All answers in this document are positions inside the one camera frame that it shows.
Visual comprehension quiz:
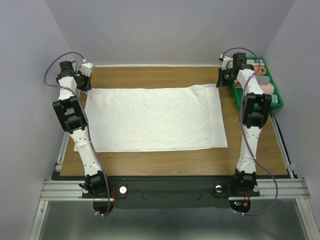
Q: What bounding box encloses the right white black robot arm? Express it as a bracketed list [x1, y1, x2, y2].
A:
[217, 52, 272, 195]

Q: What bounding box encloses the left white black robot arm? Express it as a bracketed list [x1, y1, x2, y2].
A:
[52, 59, 111, 198]

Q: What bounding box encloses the green plastic basket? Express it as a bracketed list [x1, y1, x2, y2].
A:
[231, 57, 283, 111]

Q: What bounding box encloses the white blue patterned towel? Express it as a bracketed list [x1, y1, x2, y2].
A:
[246, 58, 265, 67]

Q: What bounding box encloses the grey rolled towel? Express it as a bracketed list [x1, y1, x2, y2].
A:
[255, 75, 271, 86]

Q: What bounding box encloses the orange rolled towel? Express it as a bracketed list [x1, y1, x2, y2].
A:
[253, 65, 267, 76]

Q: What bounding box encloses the short pink rolled towel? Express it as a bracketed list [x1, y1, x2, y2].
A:
[260, 83, 275, 95]

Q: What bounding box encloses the teal rolled towel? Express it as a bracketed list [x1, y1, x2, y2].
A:
[271, 94, 278, 105]

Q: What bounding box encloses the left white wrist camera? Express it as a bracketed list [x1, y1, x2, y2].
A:
[79, 58, 96, 77]

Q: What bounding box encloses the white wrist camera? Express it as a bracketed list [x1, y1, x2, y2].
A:
[219, 54, 233, 71]
[79, 58, 96, 77]

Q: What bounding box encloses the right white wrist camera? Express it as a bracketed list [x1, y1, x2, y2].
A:
[219, 54, 233, 71]

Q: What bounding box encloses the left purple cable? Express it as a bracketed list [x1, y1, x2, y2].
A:
[43, 51, 116, 218]

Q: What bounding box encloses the purple cable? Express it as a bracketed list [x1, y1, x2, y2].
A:
[43, 51, 116, 218]
[218, 47, 280, 217]

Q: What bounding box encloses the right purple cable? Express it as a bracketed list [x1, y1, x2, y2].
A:
[218, 47, 280, 217]

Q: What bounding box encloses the aluminium frame rail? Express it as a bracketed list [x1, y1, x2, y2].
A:
[27, 64, 118, 240]

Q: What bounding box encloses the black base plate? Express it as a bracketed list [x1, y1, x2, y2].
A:
[54, 176, 259, 209]

